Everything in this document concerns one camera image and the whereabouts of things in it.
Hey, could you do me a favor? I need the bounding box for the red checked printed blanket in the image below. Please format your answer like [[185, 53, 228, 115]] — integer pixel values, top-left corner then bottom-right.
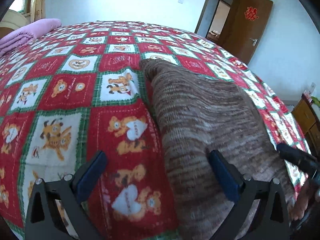
[[0, 20, 313, 240]]

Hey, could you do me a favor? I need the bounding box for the brown knitted sweater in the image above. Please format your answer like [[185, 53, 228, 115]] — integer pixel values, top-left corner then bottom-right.
[[140, 59, 300, 240]]

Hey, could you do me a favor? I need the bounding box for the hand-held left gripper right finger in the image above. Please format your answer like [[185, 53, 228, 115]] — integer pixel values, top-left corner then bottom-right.
[[208, 150, 292, 240]]

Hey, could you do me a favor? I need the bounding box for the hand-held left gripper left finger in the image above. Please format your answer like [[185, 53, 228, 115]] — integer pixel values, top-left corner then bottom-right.
[[25, 151, 108, 240]]

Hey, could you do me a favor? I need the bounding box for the yellow curtain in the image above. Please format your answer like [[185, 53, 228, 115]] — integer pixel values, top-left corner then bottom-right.
[[30, 0, 47, 22]]

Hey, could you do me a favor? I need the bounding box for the brown wooden door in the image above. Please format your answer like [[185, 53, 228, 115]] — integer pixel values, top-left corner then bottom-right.
[[221, 0, 273, 65]]

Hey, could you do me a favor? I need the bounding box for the brown wooden door frame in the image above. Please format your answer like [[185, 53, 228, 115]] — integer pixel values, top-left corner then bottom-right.
[[194, 0, 243, 39]]

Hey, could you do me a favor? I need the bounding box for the person's right hand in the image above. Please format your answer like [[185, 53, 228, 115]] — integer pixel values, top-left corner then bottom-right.
[[291, 179, 320, 224]]

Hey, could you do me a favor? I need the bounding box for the yellow wooden headboard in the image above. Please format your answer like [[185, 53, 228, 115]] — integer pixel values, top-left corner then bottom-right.
[[0, 9, 32, 39]]

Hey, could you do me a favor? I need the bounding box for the pink folded blanket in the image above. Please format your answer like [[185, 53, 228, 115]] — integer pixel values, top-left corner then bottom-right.
[[0, 18, 62, 55]]

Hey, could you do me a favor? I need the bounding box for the wooden cabinet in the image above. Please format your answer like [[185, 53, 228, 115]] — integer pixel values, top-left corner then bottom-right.
[[291, 94, 320, 157]]

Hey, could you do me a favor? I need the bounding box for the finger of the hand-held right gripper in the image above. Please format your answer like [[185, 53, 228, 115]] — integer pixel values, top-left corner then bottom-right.
[[276, 142, 320, 180]]

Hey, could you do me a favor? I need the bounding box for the red paper door decoration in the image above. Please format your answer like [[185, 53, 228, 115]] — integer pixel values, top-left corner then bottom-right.
[[245, 6, 258, 21]]

